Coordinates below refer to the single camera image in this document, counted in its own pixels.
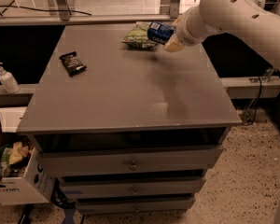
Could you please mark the green jalapeno chip bag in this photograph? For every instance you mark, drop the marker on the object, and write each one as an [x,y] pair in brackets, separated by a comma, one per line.
[137,37]

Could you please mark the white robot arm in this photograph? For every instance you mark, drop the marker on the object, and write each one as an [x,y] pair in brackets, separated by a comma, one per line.
[245,19]

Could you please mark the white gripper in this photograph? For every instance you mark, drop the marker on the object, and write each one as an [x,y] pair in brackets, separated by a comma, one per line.
[184,33]

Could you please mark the grey drawer cabinet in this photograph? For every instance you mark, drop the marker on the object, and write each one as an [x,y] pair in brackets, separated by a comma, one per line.
[136,131]

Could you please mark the white pump bottle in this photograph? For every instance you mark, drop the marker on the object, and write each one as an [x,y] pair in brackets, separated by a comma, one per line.
[8,81]

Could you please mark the snack bags in box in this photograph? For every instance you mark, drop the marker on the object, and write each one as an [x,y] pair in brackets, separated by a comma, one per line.
[14,159]

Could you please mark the black snack packet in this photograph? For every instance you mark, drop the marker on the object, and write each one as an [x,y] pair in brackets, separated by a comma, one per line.
[72,64]

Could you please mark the blue pepsi can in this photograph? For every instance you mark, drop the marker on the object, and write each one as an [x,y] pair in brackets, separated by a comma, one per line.
[160,32]

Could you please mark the white cardboard box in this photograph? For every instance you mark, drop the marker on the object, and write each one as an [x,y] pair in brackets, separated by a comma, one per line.
[35,186]

